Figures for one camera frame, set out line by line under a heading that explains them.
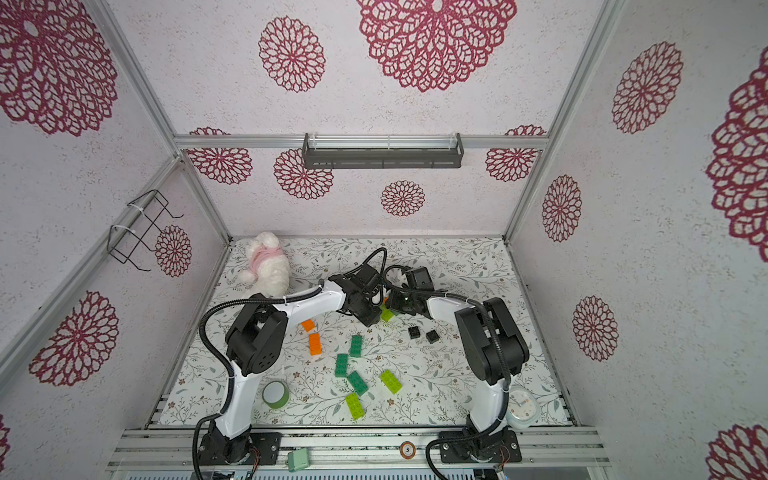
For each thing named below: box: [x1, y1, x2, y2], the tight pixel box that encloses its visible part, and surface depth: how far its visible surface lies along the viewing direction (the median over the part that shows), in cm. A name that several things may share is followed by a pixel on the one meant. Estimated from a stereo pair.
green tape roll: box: [262, 380, 290, 409], surface depth 79 cm
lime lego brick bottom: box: [345, 392, 365, 421], surface depth 81 cm
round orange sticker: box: [399, 440, 416, 457], surface depth 76 cm
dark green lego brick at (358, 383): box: [347, 370, 369, 397], surface depth 85 cm
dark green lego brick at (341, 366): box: [335, 353, 349, 377], surface depth 89 cm
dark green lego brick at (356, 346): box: [350, 335, 363, 357], surface depth 92 cm
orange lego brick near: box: [309, 333, 322, 356], surface depth 92 cm
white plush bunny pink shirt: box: [237, 232, 290, 298], surface depth 105 cm
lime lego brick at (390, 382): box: [379, 370, 403, 394], surface depth 85 cm
